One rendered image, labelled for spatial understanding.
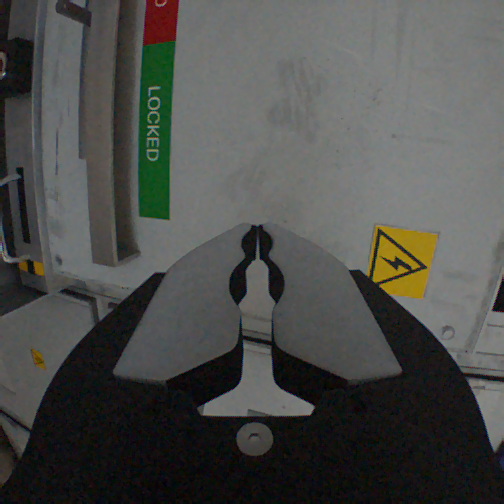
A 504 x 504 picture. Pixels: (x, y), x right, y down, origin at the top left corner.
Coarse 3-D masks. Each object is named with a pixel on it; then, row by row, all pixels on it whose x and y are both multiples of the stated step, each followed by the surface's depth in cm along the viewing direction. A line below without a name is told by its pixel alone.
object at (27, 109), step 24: (24, 0) 24; (24, 24) 25; (24, 96) 27; (24, 120) 28; (24, 144) 29; (24, 168) 30; (24, 192) 31; (24, 216) 32; (24, 240) 33; (48, 240) 33; (48, 264) 33; (48, 288) 34
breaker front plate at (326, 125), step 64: (128, 0) 23; (192, 0) 21; (256, 0) 20; (320, 0) 19; (384, 0) 18; (448, 0) 16; (64, 64) 26; (128, 64) 24; (192, 64) 23; (256, 64) 22; (320, 64) 20; (384, 64) 19; (448, 64) 18; (64, 128) 28; (128, 128) 26; (192, 128) 24; (256, 128) 23; (320, 128) 22; (384, 128) 20; (448, 128) 19; (64, 192) 30; (128, 192) 28; (192, 192) 26; (256, 192) 24; (320, 192) 23; (384, 192) 22; (448, 192) 20; (64, 256) 33; (256, 256) 26; (448, 256) 21; (448, 320) 23
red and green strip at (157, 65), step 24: (168, 0) 22; (144, 24) 23; (168, 24) 22; (144, 48) 23; (168, 48) 23; (144, 72) 24; (168, 72) 24; (144, 96) 25; (168, 96) 24; (144, 120) 25; (168, 120) 25; (144, 144) 26; (168, 144) 25; (144, 168) 27; (168, 168) 26; (144, 192) 27; (168, 192) 27; (144, 216) 28; (168, 216) 27
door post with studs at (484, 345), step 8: (496, 312) 38; (488, 320) 39; (496, 320) 39; (488, 328) 39; (496, 328) 39; (488, 336) 39; (496, 336) 39; (480, 344) 40; (488, 344) 39; (496, 344) 39; (496, 352) 39
